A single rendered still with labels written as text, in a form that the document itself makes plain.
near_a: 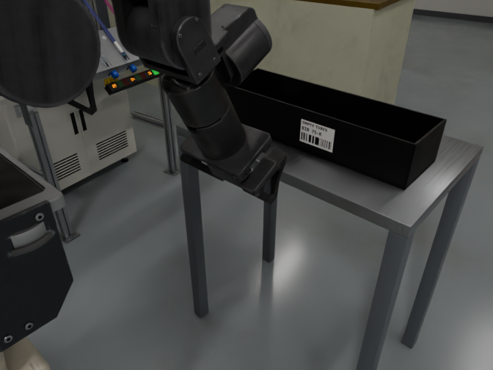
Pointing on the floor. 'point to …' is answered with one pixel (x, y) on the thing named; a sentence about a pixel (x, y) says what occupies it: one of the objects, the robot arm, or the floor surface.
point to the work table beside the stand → (331, 194)
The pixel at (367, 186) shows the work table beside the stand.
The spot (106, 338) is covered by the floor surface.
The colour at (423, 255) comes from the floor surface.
